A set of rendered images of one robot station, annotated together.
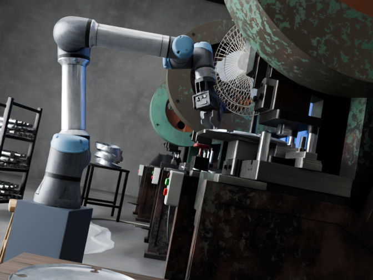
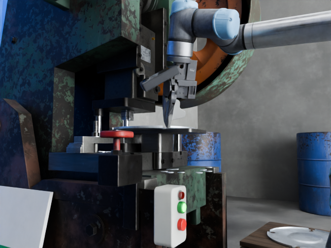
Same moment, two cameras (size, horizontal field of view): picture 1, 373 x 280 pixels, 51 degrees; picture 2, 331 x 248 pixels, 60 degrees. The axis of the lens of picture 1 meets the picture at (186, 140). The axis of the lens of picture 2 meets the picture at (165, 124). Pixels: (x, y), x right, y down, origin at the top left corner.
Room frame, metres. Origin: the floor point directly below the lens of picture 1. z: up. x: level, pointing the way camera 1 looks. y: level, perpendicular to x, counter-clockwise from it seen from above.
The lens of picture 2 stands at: (2.15, 0.43, 0.72)
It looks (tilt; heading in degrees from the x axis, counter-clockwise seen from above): 4 degrees up; 217
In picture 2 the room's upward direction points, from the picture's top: straight up
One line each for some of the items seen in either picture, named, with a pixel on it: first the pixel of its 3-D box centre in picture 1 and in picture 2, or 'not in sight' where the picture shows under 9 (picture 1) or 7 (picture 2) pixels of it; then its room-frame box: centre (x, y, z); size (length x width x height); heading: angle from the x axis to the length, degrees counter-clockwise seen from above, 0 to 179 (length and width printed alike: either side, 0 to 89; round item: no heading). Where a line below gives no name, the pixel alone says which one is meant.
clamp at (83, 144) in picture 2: not in sight; (93, 136); (1.55, -0.32, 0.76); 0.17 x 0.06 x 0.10; 7
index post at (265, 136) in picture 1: (263, 145); (177, 139); (1.19, -0.24, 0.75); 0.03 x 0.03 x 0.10; 7
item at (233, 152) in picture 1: (232, 155); (166, 148); (1.36, -0.17, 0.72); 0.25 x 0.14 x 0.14; 97
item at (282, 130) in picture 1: (282, 130); (128, 115); (1.38, -0.33, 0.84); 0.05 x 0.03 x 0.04; 7
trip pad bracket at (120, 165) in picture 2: (196, 177); (120, 191); (1.66, -0.07, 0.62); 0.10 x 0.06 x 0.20; 7
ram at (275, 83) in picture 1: (283, 74); (135, 63); (1.38, -0.30, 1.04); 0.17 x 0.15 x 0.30; 97
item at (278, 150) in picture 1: (280, 153); (126, 137); (1.38, -0.33, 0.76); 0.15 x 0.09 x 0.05; 7
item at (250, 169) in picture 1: (277, 176); (125, 159); (1.38, -0.34, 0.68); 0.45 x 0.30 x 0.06; 7
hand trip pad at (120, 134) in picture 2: (200, 153); (116, 146); (1.68, -0.07, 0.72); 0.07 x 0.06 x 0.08; 97
